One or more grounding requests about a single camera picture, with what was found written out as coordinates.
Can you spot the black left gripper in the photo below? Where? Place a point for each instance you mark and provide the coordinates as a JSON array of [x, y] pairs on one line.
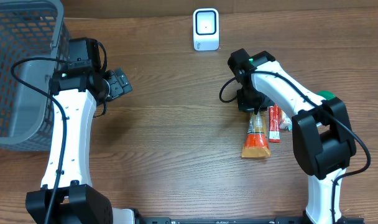
[[119, 84]]

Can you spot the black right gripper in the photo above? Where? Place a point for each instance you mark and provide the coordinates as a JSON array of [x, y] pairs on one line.
[[250, 108]]

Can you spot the small red white item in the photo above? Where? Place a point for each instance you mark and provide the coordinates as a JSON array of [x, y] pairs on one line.
[[274, 126]]

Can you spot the teal wet wipes pack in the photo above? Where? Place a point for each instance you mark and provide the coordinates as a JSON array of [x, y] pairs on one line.
[[285, 121]]

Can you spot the red orange snack bag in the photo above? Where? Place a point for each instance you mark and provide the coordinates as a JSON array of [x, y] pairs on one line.
[[256, 145]]

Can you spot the green lid jar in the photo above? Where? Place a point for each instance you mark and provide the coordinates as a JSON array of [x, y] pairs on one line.
[[327, 95]]

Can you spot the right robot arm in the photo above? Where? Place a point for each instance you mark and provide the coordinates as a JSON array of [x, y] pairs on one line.
[[322, 142]]

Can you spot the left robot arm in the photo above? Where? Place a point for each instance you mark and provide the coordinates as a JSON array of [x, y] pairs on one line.
[[77, 88]]

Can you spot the white barcode scanner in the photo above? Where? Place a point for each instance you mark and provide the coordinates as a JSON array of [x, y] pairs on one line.
[[206, 29]]

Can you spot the grey plastic shopping basket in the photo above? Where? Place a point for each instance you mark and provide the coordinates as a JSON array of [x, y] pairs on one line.
[[33, 38]]

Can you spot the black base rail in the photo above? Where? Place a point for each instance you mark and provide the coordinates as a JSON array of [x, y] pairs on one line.
[[277, 220]]

